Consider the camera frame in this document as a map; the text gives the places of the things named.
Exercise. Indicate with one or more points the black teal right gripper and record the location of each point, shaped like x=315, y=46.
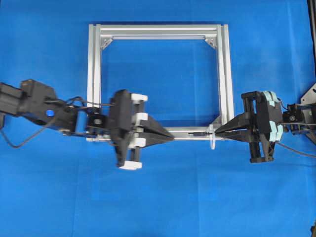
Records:
x=265, y=125

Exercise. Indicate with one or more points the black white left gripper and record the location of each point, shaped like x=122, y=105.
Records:
x=121, y=126

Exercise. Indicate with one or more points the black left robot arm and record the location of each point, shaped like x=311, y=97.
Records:
x=39, y=104

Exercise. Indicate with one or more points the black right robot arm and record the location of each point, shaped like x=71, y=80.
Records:
x=293, y=121

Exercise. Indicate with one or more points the black pole at right edge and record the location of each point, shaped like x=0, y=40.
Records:
x=312, y=17

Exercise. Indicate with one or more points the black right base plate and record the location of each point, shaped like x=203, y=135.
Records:
x=309, y=98

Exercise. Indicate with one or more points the aluminium extrusion frame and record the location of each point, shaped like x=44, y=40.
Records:
x=185, y=71

